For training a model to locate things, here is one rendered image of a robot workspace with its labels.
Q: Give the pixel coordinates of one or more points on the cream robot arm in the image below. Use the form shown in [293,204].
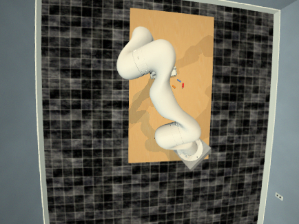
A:
[143,55]

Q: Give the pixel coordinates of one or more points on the white open-top bin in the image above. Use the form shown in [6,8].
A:
[174,73]

